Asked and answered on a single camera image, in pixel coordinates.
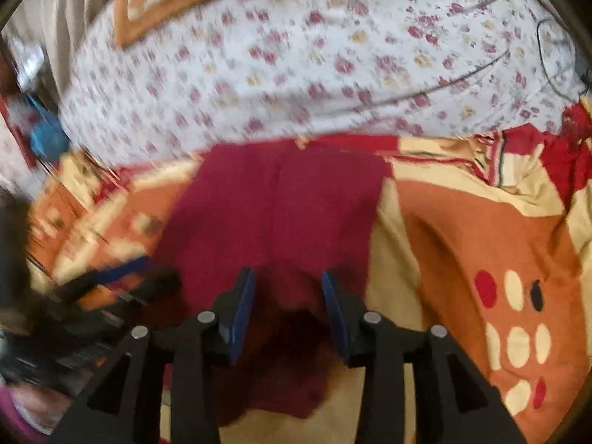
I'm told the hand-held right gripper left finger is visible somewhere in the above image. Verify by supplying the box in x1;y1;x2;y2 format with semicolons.
48;267;256;444

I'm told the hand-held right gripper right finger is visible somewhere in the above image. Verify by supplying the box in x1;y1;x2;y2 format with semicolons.
322;268;525;444

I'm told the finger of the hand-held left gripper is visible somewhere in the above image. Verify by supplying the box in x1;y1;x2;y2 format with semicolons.
52;256;182;307

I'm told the maroon small garment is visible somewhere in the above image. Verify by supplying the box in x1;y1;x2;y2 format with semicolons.
155;139;394;426

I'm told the person's left forearm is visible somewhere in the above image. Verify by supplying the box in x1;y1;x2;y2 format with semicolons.
0;379;72;438

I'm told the red orange patterned blanket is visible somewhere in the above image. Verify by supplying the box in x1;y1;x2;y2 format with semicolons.
25;97;592;444

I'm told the blue plastic bag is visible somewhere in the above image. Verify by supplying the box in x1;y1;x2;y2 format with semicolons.
25;95;70;158

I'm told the white floral bed sheet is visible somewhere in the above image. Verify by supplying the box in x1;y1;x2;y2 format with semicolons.
58;0;583;169

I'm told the black cable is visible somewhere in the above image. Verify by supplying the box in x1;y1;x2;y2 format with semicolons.
535;18;581;99

